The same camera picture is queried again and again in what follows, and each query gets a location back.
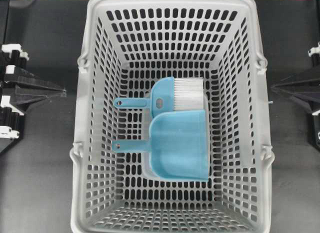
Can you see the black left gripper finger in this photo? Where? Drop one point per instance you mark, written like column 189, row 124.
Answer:
column 24, row 97
column 18, row 77

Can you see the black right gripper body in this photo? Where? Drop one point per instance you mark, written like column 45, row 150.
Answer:
column 314, row 54

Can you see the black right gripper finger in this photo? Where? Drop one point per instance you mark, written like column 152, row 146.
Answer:
column 298, row 83
column 305, row 99

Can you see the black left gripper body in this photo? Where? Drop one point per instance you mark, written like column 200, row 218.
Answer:
column 12, row 118

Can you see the grey plastic shopping basket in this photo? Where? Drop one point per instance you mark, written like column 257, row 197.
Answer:
column 127, row 47

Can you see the blue plastic dustpan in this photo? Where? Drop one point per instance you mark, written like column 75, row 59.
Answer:
column 178, row 146

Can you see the blue hand brush white bristles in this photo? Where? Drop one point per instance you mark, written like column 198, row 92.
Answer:
column 167, row 95

